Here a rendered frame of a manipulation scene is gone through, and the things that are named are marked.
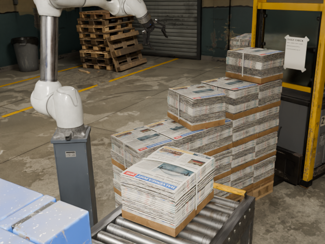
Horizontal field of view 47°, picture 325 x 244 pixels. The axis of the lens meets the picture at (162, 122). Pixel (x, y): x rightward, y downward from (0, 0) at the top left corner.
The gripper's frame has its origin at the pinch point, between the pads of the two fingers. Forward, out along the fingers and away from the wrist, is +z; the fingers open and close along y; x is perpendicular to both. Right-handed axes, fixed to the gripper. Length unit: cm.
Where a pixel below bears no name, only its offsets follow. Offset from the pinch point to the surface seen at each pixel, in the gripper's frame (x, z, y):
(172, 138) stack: 42, 37, 42
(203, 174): 116, -7, 55
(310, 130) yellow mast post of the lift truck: 54, 138, -58
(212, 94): 36, 39, -1
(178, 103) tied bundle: 20.5, 37.0, 19.3
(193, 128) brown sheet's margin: 41, 45, 26
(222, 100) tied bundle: 41, 46, -3
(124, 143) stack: 30, 21, 68
